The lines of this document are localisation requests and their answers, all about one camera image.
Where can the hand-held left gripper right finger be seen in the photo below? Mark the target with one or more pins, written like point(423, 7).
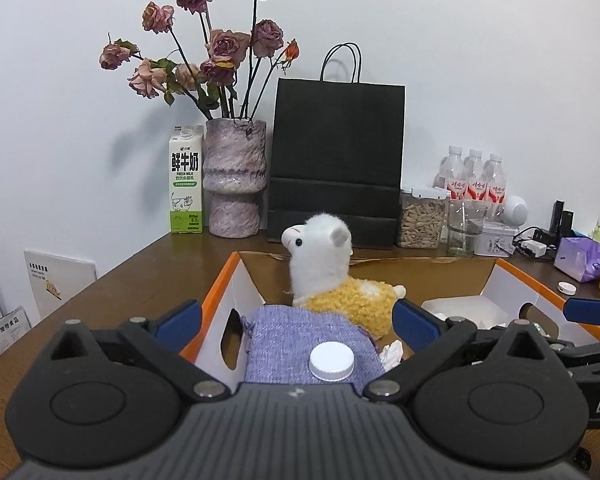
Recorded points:
point(415, 322)

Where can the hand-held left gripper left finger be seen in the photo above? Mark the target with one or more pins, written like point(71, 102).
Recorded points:
point(182, 322)

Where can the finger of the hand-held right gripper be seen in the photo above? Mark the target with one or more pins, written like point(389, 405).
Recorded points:
point(595, 311)
point(564, 354)

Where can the white tissue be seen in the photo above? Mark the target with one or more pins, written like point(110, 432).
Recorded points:
point(391, 355)

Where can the red cardboard box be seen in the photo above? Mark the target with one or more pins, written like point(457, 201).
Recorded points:
point(430, 270)

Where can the translucent plastic container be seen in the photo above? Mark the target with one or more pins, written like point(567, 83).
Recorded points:
point(470, 307)

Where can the white bottle cap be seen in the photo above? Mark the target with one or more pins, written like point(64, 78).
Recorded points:
point(331, 360)

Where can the purple woven pouch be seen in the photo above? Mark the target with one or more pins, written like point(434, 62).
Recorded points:
point(285, 345)

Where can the yellow white plush alpaca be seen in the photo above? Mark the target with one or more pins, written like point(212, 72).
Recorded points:
point(320, 260)

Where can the brown wooden desktop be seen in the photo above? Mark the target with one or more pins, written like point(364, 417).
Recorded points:
point(130, 280)

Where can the flat white lid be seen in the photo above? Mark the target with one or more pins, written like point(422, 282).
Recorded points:
point(566, 288)

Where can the purple tissue pack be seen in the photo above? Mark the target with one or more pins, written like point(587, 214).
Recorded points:
point(580, 260)

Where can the small spray bottle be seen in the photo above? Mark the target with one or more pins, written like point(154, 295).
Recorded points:
point(598, 230)

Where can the white power adapter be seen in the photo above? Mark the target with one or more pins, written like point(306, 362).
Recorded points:
point(534, 248)

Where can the black upright box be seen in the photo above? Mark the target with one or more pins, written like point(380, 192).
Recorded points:
point(560, 220)

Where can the clear snack jar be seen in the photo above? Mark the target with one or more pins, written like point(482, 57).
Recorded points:
point(421, 222)

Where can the clear glass cup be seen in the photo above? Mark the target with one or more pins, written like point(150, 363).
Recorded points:
point(465, 232)

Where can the white tin box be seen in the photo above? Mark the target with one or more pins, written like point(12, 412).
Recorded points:
point(497, 240)

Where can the white board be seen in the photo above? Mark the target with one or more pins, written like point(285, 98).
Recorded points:
point(60, 282)

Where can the white round speaker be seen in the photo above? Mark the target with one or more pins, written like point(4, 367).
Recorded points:
point(514, 210)

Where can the white green milk carton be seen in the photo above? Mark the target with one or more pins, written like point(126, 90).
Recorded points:
point(186, 180)

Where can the red label water bottle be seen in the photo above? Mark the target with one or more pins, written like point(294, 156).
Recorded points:
point(495, 182)
point(475, 175)
point(450, 175)

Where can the purple marbled vase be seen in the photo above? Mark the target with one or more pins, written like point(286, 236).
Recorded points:
point(235, 175)

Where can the white sign card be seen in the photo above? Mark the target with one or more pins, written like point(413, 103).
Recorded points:
point(7, 335)

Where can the black paper bag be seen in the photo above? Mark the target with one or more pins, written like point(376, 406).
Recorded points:
point(337, 160)

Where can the dried pink rose bouquet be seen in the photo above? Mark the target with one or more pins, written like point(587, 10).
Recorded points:
point(225, 47)

